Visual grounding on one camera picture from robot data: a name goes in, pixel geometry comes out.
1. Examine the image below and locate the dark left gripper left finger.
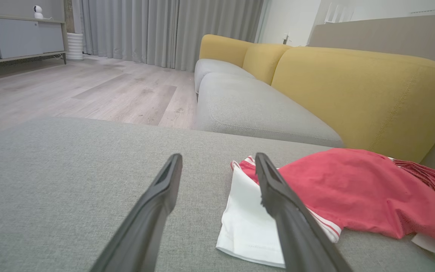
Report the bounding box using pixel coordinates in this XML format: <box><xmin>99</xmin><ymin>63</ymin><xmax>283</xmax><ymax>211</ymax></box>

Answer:
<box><xmin>91</xmin><ymin>153</ymin><xmax>183</xmax><ymax>272</ymax></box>

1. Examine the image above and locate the grey sideboard with teal drawers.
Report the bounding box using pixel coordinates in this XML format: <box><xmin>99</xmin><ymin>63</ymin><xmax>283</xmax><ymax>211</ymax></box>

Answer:
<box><xmin>0</xmin><ymin>13</ymin><xmax>69</xmax><ymax>78</ymax></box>

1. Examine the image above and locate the yellow sofa back cushion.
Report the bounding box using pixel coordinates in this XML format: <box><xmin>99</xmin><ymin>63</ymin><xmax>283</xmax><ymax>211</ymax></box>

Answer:
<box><xmin>199</xmin><ymin>34</ymin><xmax>255</xmax><ymax>68</ymax></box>
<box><xmin>242</xmin><ymin>43</ymin><xmax>293</xmax><ymax>86</ymax></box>

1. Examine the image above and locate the white chair back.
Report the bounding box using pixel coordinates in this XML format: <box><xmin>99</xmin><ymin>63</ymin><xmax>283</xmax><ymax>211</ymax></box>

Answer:
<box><xmin>324</xmin><ymin>2</ymin><xmax>355</xmax><ymax>24</ymax></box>

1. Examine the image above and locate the white ribbed cylinder appliance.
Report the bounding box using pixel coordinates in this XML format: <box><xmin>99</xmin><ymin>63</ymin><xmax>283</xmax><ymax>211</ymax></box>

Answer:
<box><xmin>66</xmin><ymin>32</ymin><xmax>84</xmax><ymax>61</ymax></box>

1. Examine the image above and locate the red shirt with white sleeves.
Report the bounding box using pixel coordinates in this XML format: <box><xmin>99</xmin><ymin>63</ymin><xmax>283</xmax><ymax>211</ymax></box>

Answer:
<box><xmin>216</xmin><ymin>148</ymin><xmax>435</xmax><ymax>269</ymax></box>

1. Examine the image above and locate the wide yellow sofa backrest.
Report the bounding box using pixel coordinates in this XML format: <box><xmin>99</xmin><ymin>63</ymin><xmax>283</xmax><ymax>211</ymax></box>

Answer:
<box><xmin>271</xmin><ymin>46</ymin><xmax>435</xmax><ymax>164</ymax></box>

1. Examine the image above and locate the large grey sofa chaise cushion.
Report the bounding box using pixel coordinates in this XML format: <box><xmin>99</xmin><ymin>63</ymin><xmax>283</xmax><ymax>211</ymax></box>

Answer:
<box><xmin>0</xmin><ymin>116</ymin><xmax>435</xmax><ymax>272</ymax></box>

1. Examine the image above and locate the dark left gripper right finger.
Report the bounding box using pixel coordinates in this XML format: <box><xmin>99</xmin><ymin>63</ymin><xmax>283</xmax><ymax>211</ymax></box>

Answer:
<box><xmin>255</xmin><ymin>153</ymin><xmax>352</xmax><ymax>272</ymax></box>

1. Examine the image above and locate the grey pleated curtain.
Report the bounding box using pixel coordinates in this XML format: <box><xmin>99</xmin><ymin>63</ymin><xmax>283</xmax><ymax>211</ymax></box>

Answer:
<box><xmin>72</xmin><ymin>0</ymin><xmax>265</xmax><ymax>72</ymax></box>

